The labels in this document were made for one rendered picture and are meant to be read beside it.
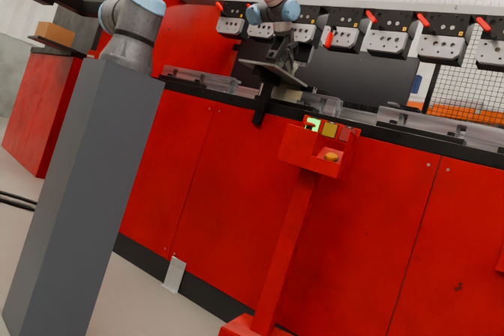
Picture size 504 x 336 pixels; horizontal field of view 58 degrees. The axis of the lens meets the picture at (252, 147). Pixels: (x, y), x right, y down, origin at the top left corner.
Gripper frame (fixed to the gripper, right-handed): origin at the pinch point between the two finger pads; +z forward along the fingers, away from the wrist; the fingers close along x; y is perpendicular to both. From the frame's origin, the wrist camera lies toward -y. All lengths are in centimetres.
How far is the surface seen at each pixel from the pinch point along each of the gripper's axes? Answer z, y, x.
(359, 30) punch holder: -16.4, 19.1, -25.4
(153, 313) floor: 54, -92, 0
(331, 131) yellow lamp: 2.2, -28.1, -39.3
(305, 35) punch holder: -13.9, 13.9, -3.0
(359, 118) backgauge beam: 23.2, 18.6, -25.1
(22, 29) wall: 89, 176, 662
